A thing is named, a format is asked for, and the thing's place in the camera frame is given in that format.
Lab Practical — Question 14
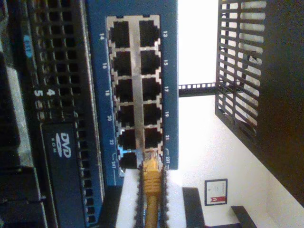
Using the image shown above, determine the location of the black perforated rack post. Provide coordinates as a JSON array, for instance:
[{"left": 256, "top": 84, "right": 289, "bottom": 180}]
[{"left": 178, "top": 82, "right": 217, "bottom": 97}]

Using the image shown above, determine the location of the framed wall certificate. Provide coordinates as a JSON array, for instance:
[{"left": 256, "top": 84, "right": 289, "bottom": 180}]
[{"left": 204, "top": 178, "right": 228, "bottom": 206}]

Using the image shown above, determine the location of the yellow network cable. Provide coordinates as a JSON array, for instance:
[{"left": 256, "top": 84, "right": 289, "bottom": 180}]
[{"left": 142, "top": 149, "right": 165, "bottom": 228}]

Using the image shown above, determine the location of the blue network switch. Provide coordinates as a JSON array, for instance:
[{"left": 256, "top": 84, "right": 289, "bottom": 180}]
[{"left": 84, "top": 0, "right": 179, "bottom": 228}]

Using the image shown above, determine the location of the black rack server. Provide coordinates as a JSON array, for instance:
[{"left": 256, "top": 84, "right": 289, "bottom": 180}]
[{"left": 0, "top": 0, "right": 107, "bottom": 228}]

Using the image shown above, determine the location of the black slotted metal panel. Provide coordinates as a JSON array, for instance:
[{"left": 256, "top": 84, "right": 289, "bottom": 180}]
[{"left": 215, "top": 0, "right": 304, "bottom": 208}]

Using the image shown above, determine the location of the dark angular wall fixture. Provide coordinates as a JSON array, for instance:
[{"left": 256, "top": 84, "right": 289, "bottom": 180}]
[{"left": 231, "top": 205, "right": 257, "bottom": 228}]

